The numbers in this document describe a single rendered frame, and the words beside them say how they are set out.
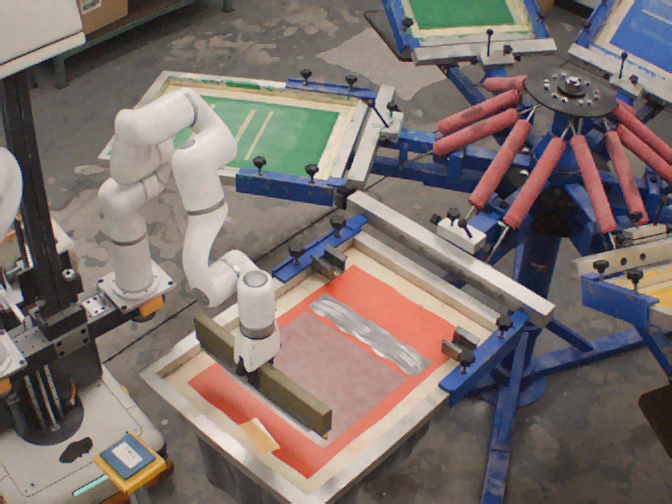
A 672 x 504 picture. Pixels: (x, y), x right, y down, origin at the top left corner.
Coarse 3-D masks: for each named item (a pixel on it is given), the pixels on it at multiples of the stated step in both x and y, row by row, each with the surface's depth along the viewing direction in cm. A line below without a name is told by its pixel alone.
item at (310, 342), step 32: (320, 288) 242; (352, 288) 242; (384, 288) 243; (288, 320) 233; (320, 320) 233; (384, 320) 234; (288, 352) 224; (320, 352) 224; (192, 384) 215; (224, 384) 215; (256, 416) 208
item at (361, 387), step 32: (416, 320) 234; (352, 352) 225; (320, 384) 216; (352, 384) 217; (384, 384) 217; (416, 384) 217; (352, 416) 209; (384, 416) 209; (288, 448) 201; (320, 448) 202
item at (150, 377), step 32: (384, 256) 247; (288, 288) 240; (448, 288) 238; (224, 320) 227; (480, 320) 232; (192, 352) 220; (160, 384) 210; (192, 416) 203; (416, 416) 205; (224, 448) 196; (384, 448) 198; (256, 480) 192; (352, 480) 191
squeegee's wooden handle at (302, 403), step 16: (208, 320) 204; (208, 336) 204; (224, 336) 201; (224, 352) 203; (272, 368) 195; (272, 384) 194; (288, 384) 191; (288, 400) 192; (304, 400) 188; (304, 416) 191; (320, 416) 186; (320, 432) 190
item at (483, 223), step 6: (480, 216) 253; (486, 216) 253; (468, 222) 251; (474, 222) 251; (480, 222) 251; (486, 222) 251; (492, 222) 251; (480, 228) 249; (486, 228) 249; (492, 228) 251; (486, 234) 250; (492, 234) 253; (486, 240) 252; (456, 246) 243; (468, 252) 246
